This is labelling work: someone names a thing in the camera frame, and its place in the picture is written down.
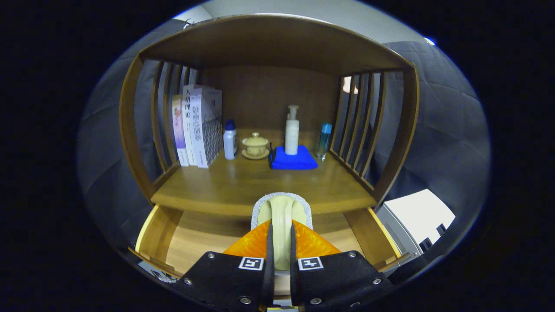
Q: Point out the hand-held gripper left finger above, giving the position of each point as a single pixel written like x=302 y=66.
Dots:
x=269 y=268

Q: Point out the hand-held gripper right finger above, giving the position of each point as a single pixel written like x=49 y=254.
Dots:
x=294 y=268

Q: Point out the wooden drawer with black knob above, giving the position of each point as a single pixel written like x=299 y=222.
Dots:
x=195 y=242

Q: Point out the wooden countertop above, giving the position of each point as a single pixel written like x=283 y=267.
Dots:
x=243 y=186

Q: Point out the brown wooden cabinet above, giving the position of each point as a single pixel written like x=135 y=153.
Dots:
x=260 y=95

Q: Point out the blue folded cloth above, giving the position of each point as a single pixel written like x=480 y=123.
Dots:
x=295 y=162

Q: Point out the yellow lidded ceramic teacup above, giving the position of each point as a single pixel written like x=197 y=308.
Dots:
x=255 y=146

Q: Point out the teal capped clear bottle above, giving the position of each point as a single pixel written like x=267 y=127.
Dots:
x=323 y=141

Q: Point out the white bottle with blue cap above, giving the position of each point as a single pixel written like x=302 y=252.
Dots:
x=230 y=143

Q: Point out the white slatted plastic furniture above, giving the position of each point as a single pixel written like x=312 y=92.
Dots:
x=416 y=216

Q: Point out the white pump bottle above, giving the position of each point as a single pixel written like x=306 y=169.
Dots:
x=292 y=134

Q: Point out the thin white book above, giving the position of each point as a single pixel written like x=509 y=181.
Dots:
x=187 y=125

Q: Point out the purple spine book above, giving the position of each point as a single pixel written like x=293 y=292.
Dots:
x=178 y=130

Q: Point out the black backdrop cloth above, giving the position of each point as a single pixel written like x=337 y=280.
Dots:
x=442 y=143

